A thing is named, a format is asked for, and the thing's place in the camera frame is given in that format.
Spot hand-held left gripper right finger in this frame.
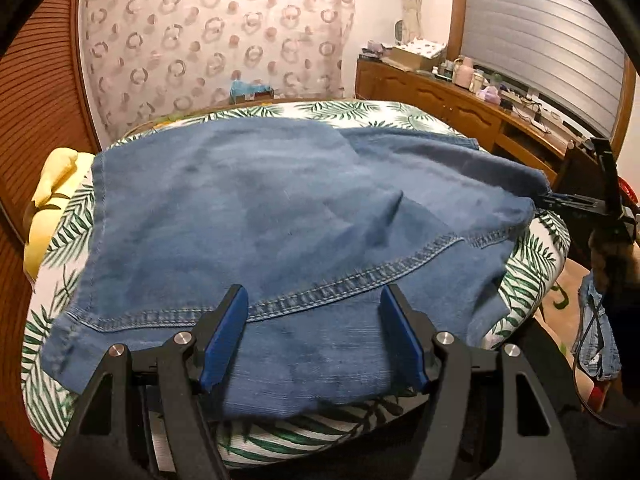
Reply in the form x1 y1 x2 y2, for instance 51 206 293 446
379 284 576 480

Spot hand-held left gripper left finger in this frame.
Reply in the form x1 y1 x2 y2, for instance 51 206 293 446
52 284 249 480

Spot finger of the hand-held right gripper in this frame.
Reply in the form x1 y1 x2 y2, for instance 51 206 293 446
536 191 601 217

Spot blue denim pants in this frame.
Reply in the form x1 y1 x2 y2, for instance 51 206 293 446
40 120 551 421

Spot person's right hand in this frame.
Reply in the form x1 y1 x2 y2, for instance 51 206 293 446
587 230 640 291

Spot blue denim garment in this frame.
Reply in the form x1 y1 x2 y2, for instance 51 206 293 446
572 270 623 381

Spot wooden sideboard cabinet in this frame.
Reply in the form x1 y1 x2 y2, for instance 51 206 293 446
356 57 576 181

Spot grey window blind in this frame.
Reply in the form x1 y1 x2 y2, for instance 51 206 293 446
460 0 628 136

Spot pink thermos bottle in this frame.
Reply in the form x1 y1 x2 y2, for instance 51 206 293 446
452 56 475 88

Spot cardboard box with floral lid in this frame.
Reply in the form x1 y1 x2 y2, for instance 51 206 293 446
390 40 447 72

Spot yellow plush toy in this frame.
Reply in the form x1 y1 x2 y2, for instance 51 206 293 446
22 147 93 281

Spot beige tied curtain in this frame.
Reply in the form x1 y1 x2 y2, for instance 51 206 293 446
392 0 426 43

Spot circle print sheer curtain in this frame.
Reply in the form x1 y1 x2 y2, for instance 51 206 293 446
80 0 357 133

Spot brown slatted wooden wardrobe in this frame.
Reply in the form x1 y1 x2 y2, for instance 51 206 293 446
0 0 98 461

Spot wooden window frame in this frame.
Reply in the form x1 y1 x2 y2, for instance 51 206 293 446
447 0 468 58

